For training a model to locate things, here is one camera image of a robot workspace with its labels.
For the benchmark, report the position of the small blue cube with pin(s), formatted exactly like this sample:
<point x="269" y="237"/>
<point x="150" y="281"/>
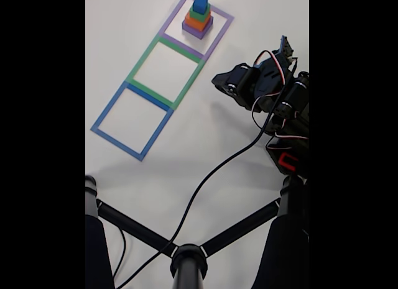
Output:
<point x="199" y="3"/>

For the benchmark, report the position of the blue square frame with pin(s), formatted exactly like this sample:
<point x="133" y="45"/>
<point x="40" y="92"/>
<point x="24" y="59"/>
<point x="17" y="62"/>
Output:
<point x="115" y="140"/>

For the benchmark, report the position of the purple square frame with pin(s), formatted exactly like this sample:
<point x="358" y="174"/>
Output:
<point x="182" y="43"/>

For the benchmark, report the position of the green square frame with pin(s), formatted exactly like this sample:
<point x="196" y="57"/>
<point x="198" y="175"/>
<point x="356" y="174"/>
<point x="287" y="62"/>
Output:
<point x="149" y="91"/>

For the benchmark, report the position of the large purple cube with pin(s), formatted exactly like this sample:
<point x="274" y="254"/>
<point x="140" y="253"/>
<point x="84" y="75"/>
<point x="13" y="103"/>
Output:
<point x="196" y="34"/>

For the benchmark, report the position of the black tripod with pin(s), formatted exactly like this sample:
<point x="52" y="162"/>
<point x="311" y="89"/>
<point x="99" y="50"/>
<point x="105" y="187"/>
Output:
<point x="188" y="264"/>

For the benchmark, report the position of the green cube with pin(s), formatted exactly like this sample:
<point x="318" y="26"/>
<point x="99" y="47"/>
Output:
<point x="199" y="17"/>

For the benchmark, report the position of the black camera box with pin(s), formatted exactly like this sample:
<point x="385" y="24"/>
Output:
<point x="286" y="51"/>

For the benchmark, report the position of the orange cube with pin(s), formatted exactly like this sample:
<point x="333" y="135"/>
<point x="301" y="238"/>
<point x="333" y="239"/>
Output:
<point x="196" y="25"/>

